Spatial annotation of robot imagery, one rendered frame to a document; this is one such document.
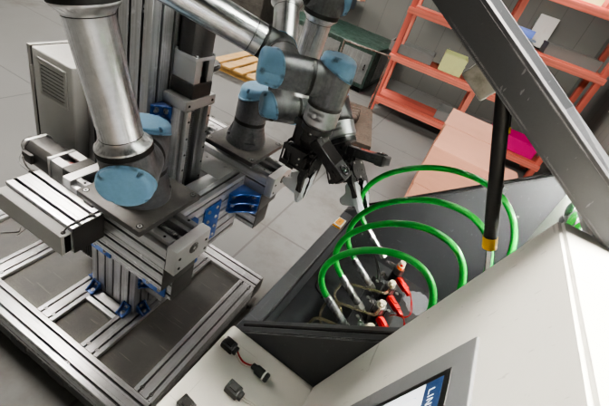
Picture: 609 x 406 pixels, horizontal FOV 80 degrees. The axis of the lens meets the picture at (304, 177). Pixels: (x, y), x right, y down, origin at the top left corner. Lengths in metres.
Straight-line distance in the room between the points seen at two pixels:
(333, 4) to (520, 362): 1.05
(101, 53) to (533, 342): 0.72
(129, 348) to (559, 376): 1.59
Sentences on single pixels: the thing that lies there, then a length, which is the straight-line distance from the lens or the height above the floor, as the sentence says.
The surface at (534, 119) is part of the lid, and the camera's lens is 0.46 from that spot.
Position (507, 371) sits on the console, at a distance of 0.38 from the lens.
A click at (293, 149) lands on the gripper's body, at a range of 0.82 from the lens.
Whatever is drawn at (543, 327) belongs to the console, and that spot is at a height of 1.52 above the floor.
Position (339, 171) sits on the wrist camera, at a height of 1.34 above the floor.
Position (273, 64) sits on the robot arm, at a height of 1.52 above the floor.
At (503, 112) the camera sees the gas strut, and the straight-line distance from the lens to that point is 0.49.
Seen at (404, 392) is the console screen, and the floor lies 1.35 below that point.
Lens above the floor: 1.72
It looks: 32 degrees down
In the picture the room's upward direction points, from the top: 20 degrees clockwise
